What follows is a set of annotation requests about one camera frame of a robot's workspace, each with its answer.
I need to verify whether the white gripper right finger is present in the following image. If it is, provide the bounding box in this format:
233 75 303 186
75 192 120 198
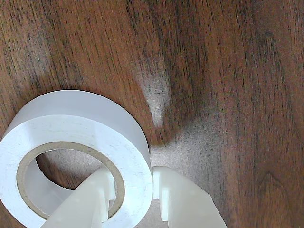
152 166 228 228

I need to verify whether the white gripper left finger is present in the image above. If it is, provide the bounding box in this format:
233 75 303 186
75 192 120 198
41 166 117 228

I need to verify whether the white tape roll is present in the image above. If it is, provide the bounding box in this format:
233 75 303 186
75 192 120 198
0 89 152 228

